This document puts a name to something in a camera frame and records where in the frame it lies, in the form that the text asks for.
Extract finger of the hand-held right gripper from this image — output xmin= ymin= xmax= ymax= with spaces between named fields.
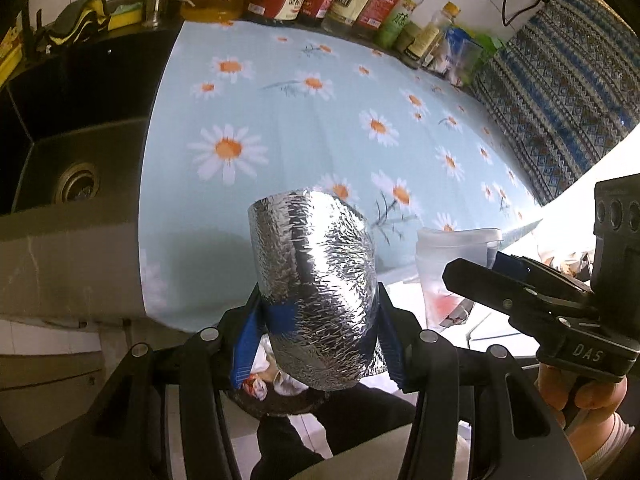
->
xmin=492 ymin=251 xmax=596 ymax=302
xmin=442 ymin=258 xmax=601 ymax=346

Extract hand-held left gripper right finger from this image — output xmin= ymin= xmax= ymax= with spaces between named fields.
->
xmin=372 ymin=282 xmax=576 ymax=480

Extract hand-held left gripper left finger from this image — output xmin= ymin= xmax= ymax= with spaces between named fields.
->
xmin=65 ymin=292 xmax=271 ymax=480

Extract trash bin with black bag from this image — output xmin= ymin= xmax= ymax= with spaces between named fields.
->
xmin=227 ymin=332 xmax=331 ymax=418

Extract clear plastic cup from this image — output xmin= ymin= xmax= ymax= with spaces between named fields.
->
xmin=416 ymin=226 xmax=503 ymax=331

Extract silver foil cup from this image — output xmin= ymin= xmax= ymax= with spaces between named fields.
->
xmin=247 ymin=187 xmax=387 ymax=392

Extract person's right forearm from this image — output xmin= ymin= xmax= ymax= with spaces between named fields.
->
xmin=562 ymin=407 xmax=638 ymax=468

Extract person's right hand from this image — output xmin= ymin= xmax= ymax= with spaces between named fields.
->
xmin=534 ymin=361 xmax=628 ymax=428

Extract red white crumpled wrapper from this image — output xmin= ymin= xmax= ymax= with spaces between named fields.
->
xmin=242 ymin=377 xmax=269 ymax=402

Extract crumpled white paper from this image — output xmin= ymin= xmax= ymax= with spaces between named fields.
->
xmin=250 ymin=335 xmax=308 ymax=398

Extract person's black pants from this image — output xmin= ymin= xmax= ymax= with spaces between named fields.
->
xmin=250 ymin=382 xmax=418 ymax=480

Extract blue patterned woven cloth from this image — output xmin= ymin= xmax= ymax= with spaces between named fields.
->
xmin=467 ymin=0 xmax=640 ymax=206

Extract light blue daisy tablecloth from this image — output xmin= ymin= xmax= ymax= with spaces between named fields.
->
xmin=140 ymin=20 xmax=546 ymax=333

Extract green packet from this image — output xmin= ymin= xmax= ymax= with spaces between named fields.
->
xmin=475 ymin=32 xmax=508 ymax=61

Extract blue white packet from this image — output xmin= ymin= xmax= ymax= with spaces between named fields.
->
xmin=440 ymin=25 xmax=486 ymax=86

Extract metal sink drain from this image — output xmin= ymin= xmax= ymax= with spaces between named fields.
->
xmin=57 ymin=162 xmax=101 ymax=203

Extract white bag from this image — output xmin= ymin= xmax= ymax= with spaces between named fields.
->
xmin=480 ymin=0 xmax=571 ymax=46

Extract black kitchen sink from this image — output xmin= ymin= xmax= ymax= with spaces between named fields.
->
xmin=0 ymin=25 xmax=183 ymax=216

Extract metal soap dispenser pump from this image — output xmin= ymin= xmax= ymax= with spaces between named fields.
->
xmin=142 ymin=0 xmax=168 ymax=28

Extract yellow green sponge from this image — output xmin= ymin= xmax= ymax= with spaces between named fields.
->
xmin=111 ymin=2 xmax=147 ymax=30

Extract yellow package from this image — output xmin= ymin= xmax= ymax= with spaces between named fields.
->
xmin=0 ymin=22 xmax=25 ymax=88

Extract dark green yellow cloth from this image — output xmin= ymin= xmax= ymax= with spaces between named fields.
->
xmin=37 ymin=0 xmax=113 ymax=46

